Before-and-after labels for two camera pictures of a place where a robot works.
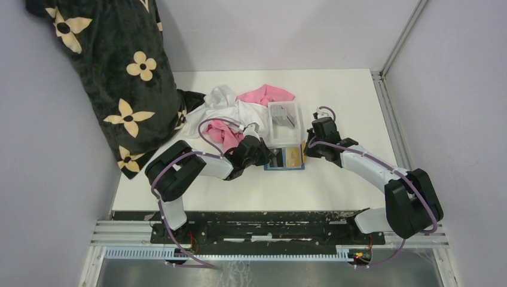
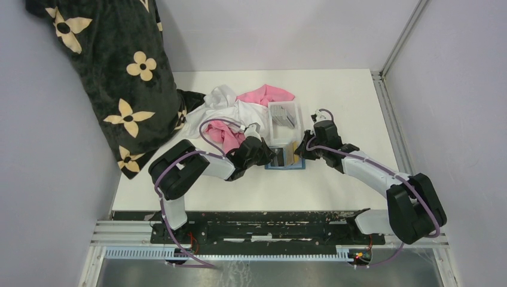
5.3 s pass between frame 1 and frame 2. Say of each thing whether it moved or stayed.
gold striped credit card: moved
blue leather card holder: stayed
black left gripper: stayed
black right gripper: stayed
